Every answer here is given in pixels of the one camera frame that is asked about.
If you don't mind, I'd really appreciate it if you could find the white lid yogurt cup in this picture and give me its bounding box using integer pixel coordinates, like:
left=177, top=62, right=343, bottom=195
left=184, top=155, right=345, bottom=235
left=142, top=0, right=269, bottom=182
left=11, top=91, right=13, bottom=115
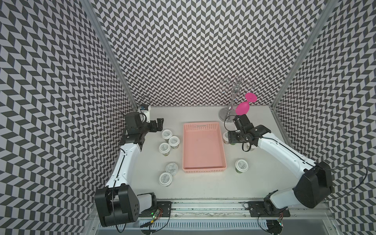
left=162, top=129, right=173, bottom=142
left=159, top=172, right=172, bottom=187
left=159, top=143, right=171, bottom=156
left=168, top=136, right=180, bottom=149

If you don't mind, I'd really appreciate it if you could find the white lid yogurt cup right-near-basket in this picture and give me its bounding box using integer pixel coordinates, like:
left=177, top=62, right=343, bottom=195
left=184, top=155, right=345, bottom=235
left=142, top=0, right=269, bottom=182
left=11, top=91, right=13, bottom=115
left=222, top=132, right=229, bottom=145

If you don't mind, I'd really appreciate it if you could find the pink perforated plastic basket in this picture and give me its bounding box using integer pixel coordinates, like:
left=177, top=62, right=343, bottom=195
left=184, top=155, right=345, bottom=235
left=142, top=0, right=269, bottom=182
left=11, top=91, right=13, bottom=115
left=182, top=122, right=227, bottom=173

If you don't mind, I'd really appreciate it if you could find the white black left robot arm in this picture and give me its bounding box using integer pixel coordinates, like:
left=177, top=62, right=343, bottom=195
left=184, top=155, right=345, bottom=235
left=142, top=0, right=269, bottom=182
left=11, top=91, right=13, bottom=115
left=94, top=112, right=164, bottom=227

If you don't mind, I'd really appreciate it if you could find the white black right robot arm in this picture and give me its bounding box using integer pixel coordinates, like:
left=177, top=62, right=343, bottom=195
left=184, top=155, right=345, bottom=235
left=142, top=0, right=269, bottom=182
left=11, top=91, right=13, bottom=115
left=228, top=115, right=334, bottom=215

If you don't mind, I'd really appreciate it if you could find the green yogurt cup front-right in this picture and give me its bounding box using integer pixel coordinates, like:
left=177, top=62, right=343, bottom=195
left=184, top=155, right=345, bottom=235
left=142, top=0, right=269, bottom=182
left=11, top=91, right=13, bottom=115
left=235, top=159, right=249, bottom=173

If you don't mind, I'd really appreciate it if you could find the tipped clear lid yogurt cup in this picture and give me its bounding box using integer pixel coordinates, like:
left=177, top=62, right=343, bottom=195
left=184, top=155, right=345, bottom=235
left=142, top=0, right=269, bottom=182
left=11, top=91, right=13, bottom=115
left=165, top=162, right=178, bottom=176

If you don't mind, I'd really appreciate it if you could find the magenta plastic wine glass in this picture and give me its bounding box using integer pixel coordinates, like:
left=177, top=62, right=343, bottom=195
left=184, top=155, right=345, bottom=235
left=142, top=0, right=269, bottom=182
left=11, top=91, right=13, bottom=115
left=236, top=93, right=258, bottom=116

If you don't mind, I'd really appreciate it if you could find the chrome cup holder stand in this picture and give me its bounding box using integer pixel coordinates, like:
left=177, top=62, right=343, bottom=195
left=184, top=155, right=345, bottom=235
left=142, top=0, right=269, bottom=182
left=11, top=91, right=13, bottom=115
left=218, top=76, right=255, bottom=124

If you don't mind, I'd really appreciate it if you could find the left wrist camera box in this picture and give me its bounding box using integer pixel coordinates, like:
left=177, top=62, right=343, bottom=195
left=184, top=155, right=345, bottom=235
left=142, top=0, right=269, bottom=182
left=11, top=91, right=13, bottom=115
left=140, top=104, right=151, bottom=122

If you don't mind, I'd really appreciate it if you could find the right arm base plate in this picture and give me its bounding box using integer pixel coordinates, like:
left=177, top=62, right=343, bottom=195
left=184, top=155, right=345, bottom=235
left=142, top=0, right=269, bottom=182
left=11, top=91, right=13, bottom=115
left=246, top=201, right=291, bottom=218

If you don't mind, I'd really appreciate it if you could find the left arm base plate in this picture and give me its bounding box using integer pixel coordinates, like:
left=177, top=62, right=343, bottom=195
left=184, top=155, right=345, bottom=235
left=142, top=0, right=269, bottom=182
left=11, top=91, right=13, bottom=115
left=140, top=201, right=172, bottom=217

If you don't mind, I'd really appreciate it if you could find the aluminium front rail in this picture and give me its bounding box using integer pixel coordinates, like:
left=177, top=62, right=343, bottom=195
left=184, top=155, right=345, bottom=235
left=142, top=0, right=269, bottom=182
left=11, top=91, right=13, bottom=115
left=82, top=199, right=342, bottom=235

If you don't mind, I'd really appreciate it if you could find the aluminium corner post left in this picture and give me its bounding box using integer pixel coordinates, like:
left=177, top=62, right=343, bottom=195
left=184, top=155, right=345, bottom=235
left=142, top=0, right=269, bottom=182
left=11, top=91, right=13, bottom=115
left=80, top=0, right=137, bottom=109

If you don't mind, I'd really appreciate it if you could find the aluminium corner post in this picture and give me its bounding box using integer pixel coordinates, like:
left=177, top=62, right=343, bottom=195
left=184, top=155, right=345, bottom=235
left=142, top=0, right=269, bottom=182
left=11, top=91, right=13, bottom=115
left=270, top=1, right=339, bottom=111
left=80, top=0, right=137, bottom=109

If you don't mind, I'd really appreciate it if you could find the aluminium corner post right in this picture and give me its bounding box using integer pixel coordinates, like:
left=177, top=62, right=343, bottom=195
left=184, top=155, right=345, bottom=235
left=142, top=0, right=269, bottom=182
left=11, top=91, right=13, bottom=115
left=270, top=1, right=339, bottom=111

